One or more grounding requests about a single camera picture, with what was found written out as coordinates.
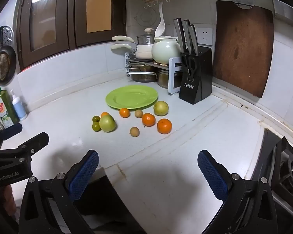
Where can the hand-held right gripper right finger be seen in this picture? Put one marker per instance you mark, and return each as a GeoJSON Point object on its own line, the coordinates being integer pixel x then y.
{"type": "Point", "coordinates": [213, 175]}

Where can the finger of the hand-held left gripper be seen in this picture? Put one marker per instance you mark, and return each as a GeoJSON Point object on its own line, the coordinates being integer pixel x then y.
{"type": "Point", "coordinates": [13, 129]}
{"type": "Point", "coordinates": [36, 140]}

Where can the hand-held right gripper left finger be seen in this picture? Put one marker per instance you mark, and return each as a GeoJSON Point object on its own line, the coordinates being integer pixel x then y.
{"type": "Point", "coordinates": [84, 175]}

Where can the small green jujube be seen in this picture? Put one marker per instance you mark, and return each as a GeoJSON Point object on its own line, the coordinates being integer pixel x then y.
{"type": "Point", "coordinates": [96, 118]}
{"type": "Point", "coordinates": [96, 126]}

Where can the green apple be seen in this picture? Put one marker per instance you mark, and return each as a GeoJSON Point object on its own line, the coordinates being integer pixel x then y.
{"type": "Point", "coordinates": [108, 123]}

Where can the small orange mandarin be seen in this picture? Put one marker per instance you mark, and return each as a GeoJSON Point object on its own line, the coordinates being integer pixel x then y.
{"type": "Point", "coordinates": [105, 114]}

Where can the round tan longan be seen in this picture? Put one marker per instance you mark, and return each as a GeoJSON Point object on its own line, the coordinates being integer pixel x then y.
{"type": "Point", "coordinates": [138, 113]}
{"type": "Point", "coordinates": [134, 131]}

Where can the yellow-green apple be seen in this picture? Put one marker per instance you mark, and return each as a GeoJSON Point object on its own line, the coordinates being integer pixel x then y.
{"type": "Point", "coordinates": [161, 108]}

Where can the green plate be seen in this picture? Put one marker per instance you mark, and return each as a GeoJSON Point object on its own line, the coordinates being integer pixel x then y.
{"type": "Point", "coordinates": [131, 97]}

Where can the green dish soap bottle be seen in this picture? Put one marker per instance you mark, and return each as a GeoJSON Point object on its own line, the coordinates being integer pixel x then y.
{"type": "Point", "coordinates": [5, 109]}

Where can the white pump bottle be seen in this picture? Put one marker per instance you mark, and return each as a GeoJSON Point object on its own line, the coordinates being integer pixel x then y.
{"type": "Point", "coordinates": [19, 108]}

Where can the dark frying pan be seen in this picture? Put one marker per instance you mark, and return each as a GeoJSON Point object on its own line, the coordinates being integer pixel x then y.
{"type": "Point", "coordinates": [7, 63]}

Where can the gas stove burner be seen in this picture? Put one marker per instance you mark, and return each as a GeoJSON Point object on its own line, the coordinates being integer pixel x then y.
{"type": "Point", "coordinates": [283, 170]}

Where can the perforated steel steamer plate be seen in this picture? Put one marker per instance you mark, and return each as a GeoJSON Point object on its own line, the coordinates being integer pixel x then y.
{"type": "Point", "coordinates": [6, 35]}

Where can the black knife block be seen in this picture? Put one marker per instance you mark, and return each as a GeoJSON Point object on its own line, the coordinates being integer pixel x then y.
{"type": "Point", "coordinates": [200, 78]}

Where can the white and grey pot rack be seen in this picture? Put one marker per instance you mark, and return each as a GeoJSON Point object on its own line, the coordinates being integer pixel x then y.
{"type": "Point", "coordinates": [172, 78]}

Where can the black kitchen scissors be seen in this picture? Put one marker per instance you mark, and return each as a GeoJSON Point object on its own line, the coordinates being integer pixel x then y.
{"type": "Point", "coordinates": [188, 64]}

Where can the brown framed glass window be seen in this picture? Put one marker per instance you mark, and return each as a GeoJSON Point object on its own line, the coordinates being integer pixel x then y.
{"type": "Point", "coordinates": [72, 17]}

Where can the brown wooden cutting board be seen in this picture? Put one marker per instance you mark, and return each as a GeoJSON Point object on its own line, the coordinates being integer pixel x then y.
{"type": "Point", "coordinates": [244, 46]}

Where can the white ceramic pot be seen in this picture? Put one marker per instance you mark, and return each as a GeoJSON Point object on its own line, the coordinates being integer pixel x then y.
{"type": "Point", "coordinates": [164, 50]}

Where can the steel pot with lid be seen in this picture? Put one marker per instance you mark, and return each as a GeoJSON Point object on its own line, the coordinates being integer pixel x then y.
{"type": "Point", "coordinates": [145, 40]}

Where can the white ladle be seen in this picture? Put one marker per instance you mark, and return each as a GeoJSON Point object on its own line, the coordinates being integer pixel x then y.
{"type": "Point", "coordinates": [160, 28]}

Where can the white wall power outlet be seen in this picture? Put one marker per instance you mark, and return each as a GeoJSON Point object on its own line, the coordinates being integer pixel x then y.
{"type": "Point", "coordinates": [205, 36]}

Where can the grey wall hook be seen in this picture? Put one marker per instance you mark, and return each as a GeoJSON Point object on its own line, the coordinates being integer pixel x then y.
{"type": "Point", "coordinates": [243, 2]}

